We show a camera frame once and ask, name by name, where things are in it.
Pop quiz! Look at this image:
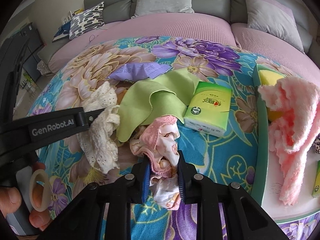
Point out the leopard spot white cushion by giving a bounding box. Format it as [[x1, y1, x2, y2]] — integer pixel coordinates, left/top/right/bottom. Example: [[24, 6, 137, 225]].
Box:
[[69, 2, 105, 40]]

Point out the teal edged white tray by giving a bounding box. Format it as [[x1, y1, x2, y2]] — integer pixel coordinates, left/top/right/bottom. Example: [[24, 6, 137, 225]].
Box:
[[249, 63, 320, 225]]

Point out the beige finger ring loop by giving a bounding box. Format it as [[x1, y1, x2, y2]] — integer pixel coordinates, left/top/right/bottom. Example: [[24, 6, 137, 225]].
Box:
[[28, 168, 52, 213]]

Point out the grey pink cushion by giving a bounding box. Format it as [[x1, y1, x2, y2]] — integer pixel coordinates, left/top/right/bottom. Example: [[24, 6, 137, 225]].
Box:
[[245, 0, 304, 52]]

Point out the purple wipes packet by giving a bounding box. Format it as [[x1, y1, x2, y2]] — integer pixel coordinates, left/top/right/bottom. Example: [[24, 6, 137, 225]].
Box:
[[108, 62, 171, 83]]

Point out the fluffy pink towel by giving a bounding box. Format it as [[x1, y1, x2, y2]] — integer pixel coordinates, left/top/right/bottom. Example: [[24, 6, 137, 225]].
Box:
[[268, 76, 319, 205]]

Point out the human hand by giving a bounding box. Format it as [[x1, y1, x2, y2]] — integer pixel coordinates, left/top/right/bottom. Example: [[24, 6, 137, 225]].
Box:
[[1, 184, 52, 231]]

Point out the pink white patterned cloth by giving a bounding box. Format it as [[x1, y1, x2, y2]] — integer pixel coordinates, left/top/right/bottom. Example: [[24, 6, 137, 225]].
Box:
[[130, 115, 181, 210]]

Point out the dark cabinet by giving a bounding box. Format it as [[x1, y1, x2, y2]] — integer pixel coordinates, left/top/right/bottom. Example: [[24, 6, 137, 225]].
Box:
[[11, 23, 44, 82]]

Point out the grey sofa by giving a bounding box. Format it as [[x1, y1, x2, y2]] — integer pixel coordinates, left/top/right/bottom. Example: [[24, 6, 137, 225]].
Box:
[[33, 0, 319, 64]]

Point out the leopard print scrunchie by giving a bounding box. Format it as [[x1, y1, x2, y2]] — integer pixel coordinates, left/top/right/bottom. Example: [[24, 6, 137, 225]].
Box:
[[313, 134, 320, 154]]

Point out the green tissue pack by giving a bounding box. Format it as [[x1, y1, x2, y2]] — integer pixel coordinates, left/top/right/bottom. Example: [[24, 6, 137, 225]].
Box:
[[184, 81, 232, 138], [312, 161, 320, 198]]

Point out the pink sofa seat cover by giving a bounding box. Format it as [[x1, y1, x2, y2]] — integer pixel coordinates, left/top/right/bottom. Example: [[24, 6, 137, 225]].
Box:
[[48, 13, 319, 85]]

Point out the cream lace cloth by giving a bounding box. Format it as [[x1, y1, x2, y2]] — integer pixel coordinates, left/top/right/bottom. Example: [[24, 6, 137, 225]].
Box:
[[77, 81, 120, 174]]

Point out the blue cushion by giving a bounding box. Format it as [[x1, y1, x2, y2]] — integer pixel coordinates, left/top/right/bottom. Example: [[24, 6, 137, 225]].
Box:
[[52, 21, 71, 42]]

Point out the floral blue tablecloth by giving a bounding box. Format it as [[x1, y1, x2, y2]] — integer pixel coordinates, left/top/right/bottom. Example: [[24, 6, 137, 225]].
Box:
[[27, 36, 319, 239]]

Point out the light green cloth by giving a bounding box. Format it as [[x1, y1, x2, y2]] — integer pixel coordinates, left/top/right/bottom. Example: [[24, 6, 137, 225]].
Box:
[[117, 68, 200, 142]]

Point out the yellow green sponge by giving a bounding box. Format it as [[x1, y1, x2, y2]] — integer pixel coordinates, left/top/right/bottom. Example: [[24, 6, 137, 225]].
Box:
[[258, 69, 285, 122]]

